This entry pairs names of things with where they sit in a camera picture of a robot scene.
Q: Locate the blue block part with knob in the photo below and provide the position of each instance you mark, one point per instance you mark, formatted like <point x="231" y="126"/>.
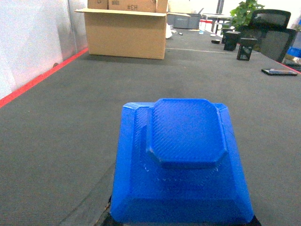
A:
<point x="178" y="162"/>

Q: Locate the large cardboard box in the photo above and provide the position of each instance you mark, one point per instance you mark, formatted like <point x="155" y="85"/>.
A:
<point x="126" y="33"/>

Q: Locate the far black box stand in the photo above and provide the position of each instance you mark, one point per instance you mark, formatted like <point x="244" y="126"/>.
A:
<point x="231" y="40"/>

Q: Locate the black box stand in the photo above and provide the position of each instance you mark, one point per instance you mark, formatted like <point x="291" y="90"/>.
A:
<point x="231" y="40"/>
<point x="245" y="48"/>

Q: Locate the near black box stand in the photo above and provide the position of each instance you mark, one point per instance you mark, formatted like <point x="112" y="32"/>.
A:
<point x="245" y="48"/>

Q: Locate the black smartphone on belt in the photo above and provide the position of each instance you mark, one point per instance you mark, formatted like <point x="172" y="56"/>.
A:
<point x="279" y="72"/>

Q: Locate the potted green plant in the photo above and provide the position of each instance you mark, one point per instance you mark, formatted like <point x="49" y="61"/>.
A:
<point x="241" y="15"/>

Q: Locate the black mesh office chair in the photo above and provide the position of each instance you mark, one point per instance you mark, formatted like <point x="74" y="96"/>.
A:
<point x="269" y="27"/>

